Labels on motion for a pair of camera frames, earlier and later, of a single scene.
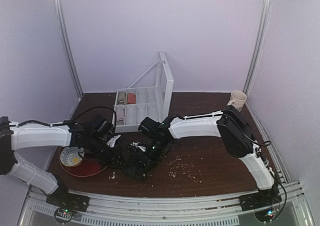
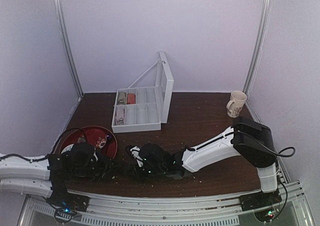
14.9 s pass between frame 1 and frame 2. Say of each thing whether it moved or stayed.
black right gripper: moved
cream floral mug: stayed
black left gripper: moved
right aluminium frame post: stayed
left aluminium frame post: stayed
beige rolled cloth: stayed
